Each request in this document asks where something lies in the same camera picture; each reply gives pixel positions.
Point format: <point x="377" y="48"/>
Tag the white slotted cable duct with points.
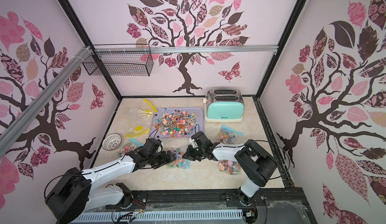
<point x="158" y="217"/>

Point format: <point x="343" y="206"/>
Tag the aluminium rail left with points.
<point x="12" y="133"/>

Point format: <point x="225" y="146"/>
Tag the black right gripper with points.
<point x="194" y="152"/>

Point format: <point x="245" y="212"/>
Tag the purple plastic tray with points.
<point x="196" y="110"/>

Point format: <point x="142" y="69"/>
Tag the aluminium rail back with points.
<point x="199" y="49"/>

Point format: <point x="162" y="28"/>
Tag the loose candy pile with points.
<point x="176" y="124"/>

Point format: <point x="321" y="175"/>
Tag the yellow-zip candy bag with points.
<point x="145" y="110"/>
<point x="137" y="131"/>

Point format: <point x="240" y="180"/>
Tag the black wire basket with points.
<point x="120" y="60"/>

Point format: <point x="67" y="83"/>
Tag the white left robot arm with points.
<point x="78" y="191"/>

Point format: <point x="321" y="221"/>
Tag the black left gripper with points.
<point x="165" y="161"/>

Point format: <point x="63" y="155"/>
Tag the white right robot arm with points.
<point x="254" y="160"/>

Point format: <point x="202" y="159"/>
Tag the aluminium rail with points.
<point x="12" y="133"/>
<point x="199" y="49"/>

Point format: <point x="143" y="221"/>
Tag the mint green toaster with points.
<point x="224" y="105"/>

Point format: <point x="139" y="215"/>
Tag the white round strainer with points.
<point x="111" y="142"/>

